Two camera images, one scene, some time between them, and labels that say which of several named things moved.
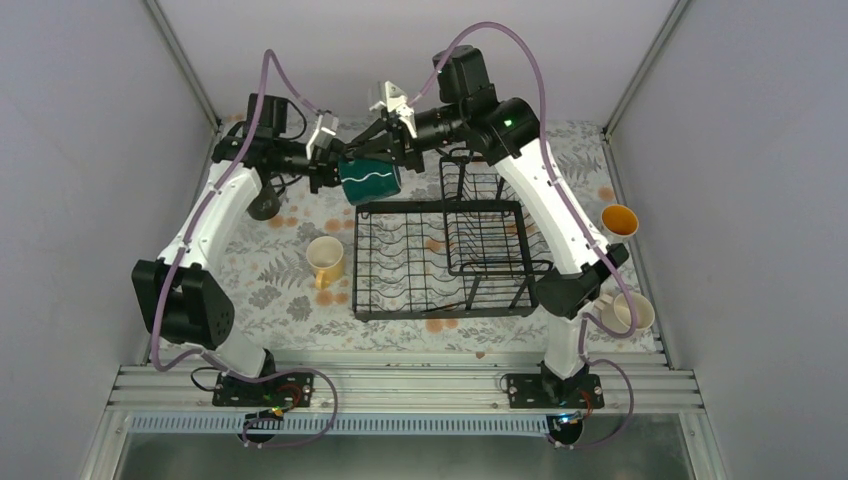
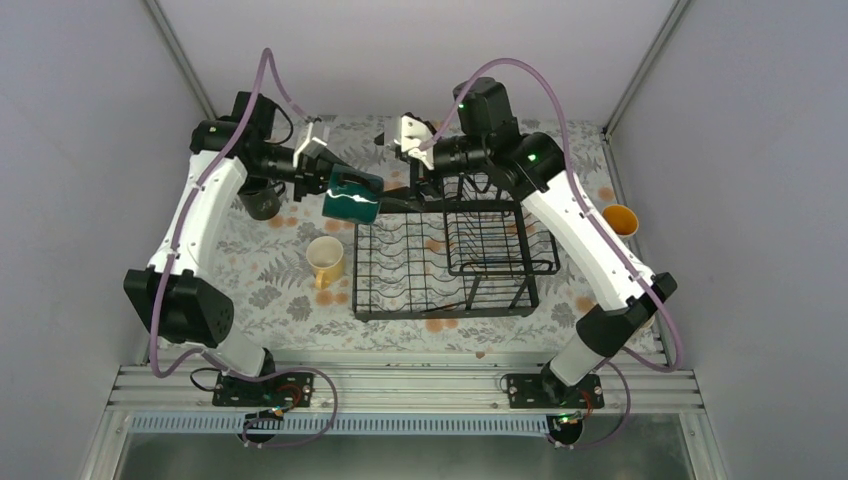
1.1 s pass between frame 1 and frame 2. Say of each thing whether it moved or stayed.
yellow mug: stayed
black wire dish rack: stayed
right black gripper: moved
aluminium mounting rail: stayed
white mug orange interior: stayed
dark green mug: moved
